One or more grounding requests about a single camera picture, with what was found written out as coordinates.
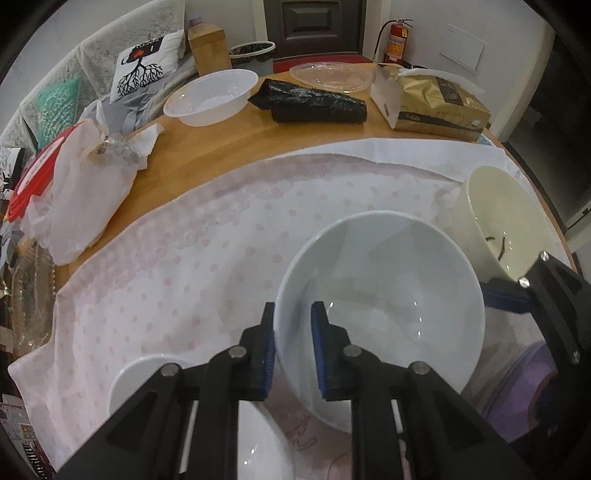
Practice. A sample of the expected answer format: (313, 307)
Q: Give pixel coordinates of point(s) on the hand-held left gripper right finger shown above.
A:
(319, 350)

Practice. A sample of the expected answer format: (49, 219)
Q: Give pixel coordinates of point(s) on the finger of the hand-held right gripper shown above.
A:
(505, 295)

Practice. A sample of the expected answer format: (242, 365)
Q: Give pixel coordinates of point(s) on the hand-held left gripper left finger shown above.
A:
(265, 360)

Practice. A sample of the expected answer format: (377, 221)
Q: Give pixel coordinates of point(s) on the white ceramic bowl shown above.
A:
(263, 443)

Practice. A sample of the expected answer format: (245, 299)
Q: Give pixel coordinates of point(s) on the pale blue ceramic bowl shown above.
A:
(392, 295)

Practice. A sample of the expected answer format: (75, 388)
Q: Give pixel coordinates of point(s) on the cream ceramic bowl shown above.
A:
(508, 217)

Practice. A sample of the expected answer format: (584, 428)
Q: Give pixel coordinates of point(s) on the purple plastic plate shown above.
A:
(521, 392)

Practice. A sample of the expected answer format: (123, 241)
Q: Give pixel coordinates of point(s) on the white dotted tablecloth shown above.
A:
(184, 258)

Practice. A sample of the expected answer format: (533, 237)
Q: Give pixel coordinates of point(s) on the gold tissue pack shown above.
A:
(434, 104)

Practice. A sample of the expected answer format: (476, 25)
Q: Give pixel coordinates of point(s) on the black wrapped roll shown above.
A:
(314, 104)

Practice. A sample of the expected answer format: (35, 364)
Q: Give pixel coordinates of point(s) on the white plastic bag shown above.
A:
(83, 184)

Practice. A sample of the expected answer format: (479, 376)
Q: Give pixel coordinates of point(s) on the white plastic bowl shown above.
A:
(210, 99)

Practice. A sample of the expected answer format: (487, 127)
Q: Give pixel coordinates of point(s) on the clear plastic plate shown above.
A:
(330, 76)

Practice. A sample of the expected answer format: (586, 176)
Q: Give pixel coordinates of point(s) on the red fire extinguisher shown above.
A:
(396, 41)

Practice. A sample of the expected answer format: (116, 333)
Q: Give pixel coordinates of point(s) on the grey cloth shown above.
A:
(134, 110)

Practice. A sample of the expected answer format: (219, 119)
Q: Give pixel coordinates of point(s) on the red door mat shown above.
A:
(323, 62)

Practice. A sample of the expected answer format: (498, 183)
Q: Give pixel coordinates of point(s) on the grey wastebasket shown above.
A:
(251, 53)

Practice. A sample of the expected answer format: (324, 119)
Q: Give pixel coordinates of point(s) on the wooden box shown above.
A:
(210, 46)

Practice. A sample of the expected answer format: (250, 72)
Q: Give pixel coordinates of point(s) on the white tree print pillow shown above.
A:
(145, 64)

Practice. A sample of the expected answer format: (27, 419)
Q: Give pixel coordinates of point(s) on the dark wooden door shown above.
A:
(314, 25)

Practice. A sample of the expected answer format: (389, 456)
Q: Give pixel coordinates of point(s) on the teal patterned pillow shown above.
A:
(57, 108)

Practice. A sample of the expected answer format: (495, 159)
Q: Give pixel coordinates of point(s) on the sofa with lace cover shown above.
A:
(51, 69)

